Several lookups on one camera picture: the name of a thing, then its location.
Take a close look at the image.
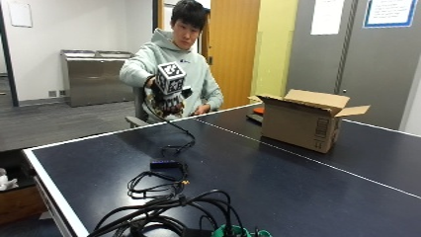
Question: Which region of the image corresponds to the small black hub box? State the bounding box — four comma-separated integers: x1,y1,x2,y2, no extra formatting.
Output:
149,159,181,170

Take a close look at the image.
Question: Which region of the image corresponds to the grey chair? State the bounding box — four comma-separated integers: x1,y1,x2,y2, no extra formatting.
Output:
125,86,153,129

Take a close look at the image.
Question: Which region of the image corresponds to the black flat object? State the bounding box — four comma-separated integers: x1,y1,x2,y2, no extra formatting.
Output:
245,113,264,124

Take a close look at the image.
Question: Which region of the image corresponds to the white wall board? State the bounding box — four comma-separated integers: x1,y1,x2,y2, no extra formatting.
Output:
7,0,35,29

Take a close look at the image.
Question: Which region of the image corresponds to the blue framed notice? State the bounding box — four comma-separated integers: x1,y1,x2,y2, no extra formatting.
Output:
362,0,420,29

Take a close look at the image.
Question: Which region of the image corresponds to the stainless steel waste bin unit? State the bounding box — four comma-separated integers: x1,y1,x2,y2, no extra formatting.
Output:
59,49,137,108

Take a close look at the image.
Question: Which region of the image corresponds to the person in pale green hoodie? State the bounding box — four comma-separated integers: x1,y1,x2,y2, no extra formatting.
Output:
119,0,225,120

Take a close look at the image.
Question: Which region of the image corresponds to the green plastic object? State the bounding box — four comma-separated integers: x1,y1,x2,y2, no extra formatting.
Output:
212,224,273,237

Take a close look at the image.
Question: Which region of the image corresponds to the brown wooden bench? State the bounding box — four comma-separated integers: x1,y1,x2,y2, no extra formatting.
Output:
0,184,49,227

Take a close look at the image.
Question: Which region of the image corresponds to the wooden door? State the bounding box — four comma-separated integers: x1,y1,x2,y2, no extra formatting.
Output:
206,0,262,111

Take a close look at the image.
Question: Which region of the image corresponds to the white crumpled object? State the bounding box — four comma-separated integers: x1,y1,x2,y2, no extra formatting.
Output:
0,167,20,193

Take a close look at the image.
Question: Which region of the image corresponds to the white cube with black markers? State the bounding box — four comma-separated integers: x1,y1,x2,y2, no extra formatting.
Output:
156,60,188,96

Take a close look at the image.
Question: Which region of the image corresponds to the bundle of thick black cables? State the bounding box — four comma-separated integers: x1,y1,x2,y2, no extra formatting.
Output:
85,189,248,237

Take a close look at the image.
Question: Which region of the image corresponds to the thin black coiled cable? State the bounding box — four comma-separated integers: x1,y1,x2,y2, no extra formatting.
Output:
127,166,190,200

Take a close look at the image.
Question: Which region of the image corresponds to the white paper sheet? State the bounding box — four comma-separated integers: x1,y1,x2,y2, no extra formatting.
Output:
309,0,346,37

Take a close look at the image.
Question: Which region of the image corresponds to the open brown cardboard box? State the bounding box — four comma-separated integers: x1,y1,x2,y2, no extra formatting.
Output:
256,88,370,155

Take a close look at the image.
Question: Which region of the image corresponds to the black glove cable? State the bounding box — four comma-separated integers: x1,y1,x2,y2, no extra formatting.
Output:
142,76,197,158

